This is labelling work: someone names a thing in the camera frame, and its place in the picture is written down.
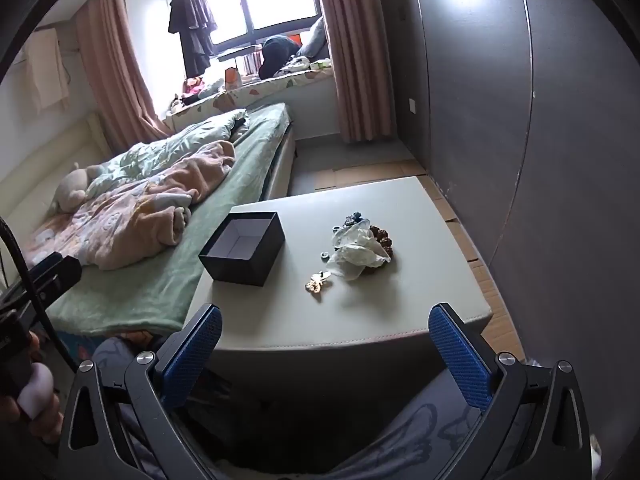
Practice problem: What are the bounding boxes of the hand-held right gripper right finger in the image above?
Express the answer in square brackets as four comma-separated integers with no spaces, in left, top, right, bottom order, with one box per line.
[427,302,593,480]

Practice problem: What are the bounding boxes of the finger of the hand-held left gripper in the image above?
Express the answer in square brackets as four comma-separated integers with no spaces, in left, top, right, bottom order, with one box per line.
[22,252,83,311]

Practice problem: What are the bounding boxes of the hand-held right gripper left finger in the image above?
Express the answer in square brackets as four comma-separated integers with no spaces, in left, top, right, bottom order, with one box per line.
[57,302,223,480]

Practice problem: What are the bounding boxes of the black jewelry box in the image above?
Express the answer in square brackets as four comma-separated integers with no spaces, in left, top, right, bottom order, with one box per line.
[198,211,287,287]

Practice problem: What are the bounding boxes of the brown seed bead bracelet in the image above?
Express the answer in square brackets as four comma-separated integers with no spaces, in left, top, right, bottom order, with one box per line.
[367,225,396,273]

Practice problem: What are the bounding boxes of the gold jewelry piece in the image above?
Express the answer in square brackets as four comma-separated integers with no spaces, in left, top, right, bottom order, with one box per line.
[304,270,333,297]

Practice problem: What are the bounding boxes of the white plastic bag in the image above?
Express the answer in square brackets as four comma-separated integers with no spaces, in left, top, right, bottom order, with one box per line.
[328,223,392,281]

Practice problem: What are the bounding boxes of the person's left hand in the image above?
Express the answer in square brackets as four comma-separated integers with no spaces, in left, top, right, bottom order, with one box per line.
[0,332,63,446]

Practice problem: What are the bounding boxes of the white low table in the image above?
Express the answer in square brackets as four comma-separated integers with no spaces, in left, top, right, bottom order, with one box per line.
[187,176,495,361]

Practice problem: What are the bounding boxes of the beige plush toy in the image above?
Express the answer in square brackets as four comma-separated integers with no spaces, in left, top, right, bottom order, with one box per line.
[52,162,108,213]

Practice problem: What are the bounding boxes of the person's printed grey pants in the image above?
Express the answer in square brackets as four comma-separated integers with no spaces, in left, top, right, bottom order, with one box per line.
[90,332,531,480]

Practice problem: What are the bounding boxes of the pink fleece blanket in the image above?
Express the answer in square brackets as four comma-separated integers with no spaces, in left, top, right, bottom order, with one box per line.
[30,140,236,271]

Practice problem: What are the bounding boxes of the cream bed headboard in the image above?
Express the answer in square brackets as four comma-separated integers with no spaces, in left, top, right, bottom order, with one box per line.
[0,110,116,241]

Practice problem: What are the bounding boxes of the bed with green sheet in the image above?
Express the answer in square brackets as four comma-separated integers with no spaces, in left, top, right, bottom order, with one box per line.
[47,102,298,336]

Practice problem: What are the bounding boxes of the white hanging towel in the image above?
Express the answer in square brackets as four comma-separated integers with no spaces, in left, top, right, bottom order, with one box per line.
[22,27,71,111]

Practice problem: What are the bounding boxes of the pink curtain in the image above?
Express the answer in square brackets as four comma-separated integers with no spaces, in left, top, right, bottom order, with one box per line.
[75,0,176,156]
[312,0,396,143]

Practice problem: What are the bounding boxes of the grey wardrobe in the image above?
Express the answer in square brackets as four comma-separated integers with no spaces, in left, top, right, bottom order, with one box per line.
[380,0,640,411]

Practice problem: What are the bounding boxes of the patterned window seat cushion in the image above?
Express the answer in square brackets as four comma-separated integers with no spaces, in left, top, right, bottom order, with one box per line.
[165,60,336,121]

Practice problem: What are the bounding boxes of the dark hanging clothes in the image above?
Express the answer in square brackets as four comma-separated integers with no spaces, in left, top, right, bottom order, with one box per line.
[167,0,218,77]

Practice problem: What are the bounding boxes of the dark bag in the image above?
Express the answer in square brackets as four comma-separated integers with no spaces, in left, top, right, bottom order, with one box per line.
[260,35,303,80]

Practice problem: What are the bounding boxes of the grey pillow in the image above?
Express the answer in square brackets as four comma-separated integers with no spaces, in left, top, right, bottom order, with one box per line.
[297,16,328,58]

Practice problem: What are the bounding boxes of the black cable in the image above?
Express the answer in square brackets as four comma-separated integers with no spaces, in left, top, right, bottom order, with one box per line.
[0,216,78,373]

